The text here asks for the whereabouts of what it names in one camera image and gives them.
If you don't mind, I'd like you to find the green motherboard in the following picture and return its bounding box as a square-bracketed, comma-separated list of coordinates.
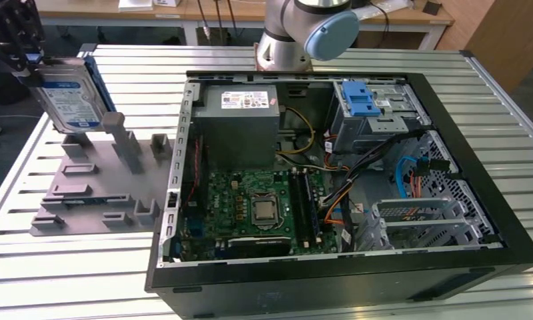
[178, 168, 352, 259]

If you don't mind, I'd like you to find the silver CPU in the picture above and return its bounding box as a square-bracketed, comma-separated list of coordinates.
[252, 199, 279, 225]

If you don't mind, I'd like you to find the black PC case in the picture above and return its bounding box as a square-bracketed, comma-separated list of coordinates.
[144, 69, 533, 319]

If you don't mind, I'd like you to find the grey parts rack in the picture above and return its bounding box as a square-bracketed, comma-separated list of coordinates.
[28, 112, 179, 237]

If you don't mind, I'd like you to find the hard disk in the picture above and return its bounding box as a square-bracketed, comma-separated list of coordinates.
[24, 56, 116, 135]

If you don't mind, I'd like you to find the yellow wire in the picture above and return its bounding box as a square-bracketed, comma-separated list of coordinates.
[278, 106, 318, 156]

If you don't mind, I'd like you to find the black RAM stick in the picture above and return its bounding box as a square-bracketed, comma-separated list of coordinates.
[303, 169, 324, 244]

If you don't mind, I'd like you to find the black cable bundle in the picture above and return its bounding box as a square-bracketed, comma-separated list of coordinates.
[319, 131, 428, 209]

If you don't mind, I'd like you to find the orange wire bundle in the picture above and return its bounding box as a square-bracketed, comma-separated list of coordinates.
[324, 196, 355, 227]

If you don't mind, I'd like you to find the dark bin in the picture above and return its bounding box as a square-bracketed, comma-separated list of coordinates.
[0, 46, 32, 104]

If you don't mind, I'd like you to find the black graphics card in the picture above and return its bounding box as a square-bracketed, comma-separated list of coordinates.
[226, 235, 292, 257]

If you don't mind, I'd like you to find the wooden cabinet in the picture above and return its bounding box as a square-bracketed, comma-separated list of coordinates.
[435, 0, 533, 94]

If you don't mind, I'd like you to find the blue wire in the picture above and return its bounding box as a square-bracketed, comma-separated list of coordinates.
[395, 156, 431, 201]

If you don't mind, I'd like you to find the grey power supply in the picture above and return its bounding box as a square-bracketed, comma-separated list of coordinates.
[194, 85, 282, 171]

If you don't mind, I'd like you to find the wooden desk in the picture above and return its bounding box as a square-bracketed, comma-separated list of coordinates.
[35, 0, 455, 46]

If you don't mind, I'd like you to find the orange power wire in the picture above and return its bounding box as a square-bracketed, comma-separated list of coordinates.
[408, 159, 462, 201]

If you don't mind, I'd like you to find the metal optical drive cage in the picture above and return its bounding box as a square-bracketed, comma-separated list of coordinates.
[331, 79, 432, 154]

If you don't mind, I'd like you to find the blue plastic drive latch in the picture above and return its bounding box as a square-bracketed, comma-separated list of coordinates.
[343, 81, 380, 117]

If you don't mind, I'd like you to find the thin red wire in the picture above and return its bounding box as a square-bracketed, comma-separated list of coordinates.
[182, 136, 204, 214]

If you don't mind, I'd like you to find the metal disk bay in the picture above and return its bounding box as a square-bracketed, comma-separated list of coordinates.
[355, 198, 495, 251]

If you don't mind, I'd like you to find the CPU socket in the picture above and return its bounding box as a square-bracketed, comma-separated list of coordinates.
[247, 191, 287, 231]

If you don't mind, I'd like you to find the black RAM slot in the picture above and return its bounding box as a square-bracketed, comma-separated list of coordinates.
[290, 169, 311, 248]

